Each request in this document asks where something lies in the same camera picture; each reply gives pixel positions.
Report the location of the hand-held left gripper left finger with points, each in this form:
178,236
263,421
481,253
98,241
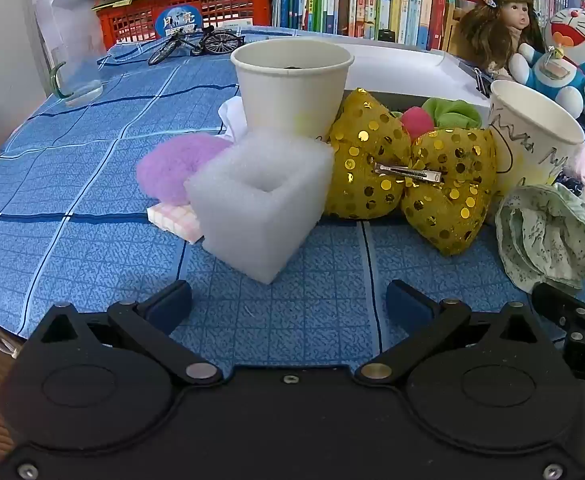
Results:
172,305

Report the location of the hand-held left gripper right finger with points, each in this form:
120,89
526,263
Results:
405,305

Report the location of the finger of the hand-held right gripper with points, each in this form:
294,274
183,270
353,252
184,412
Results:
552,300

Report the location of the pale green floral scrunchie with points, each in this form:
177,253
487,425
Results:
542,240

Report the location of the pink checked sponge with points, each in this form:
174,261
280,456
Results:
172,220

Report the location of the purple fluffy scrunchie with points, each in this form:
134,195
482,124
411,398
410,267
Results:
172,170

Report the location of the gold sequin bow hair clip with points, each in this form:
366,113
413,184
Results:
362,160

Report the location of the pink scrunchie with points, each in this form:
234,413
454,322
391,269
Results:
416,122

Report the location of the bright green scrunchie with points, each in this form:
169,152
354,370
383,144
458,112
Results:
452,112

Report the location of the shallow white cardboard box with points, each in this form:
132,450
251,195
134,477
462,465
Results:
402,67

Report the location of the blue checked tablecloth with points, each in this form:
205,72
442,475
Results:
97,235

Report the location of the white paper cup with drawing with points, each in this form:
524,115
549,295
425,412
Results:
537,150

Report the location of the white tissue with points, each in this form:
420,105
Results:
232,117

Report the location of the blue white cat plush toy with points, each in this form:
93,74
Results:
567,80

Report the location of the black binder clip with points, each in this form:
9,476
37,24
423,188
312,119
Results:
482,82

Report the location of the white paper cup with lettering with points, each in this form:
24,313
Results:
287,105

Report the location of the black miniature bicycle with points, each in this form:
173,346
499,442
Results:
222,42

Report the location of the doll with brown hair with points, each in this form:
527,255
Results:
492,30

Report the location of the round blue card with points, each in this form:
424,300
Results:
177,22

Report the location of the red plastic crate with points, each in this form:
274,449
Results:
132,20

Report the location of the row of upright books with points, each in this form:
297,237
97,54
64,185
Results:
372,0

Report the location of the white paper sheet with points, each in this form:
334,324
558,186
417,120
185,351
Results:
72,15

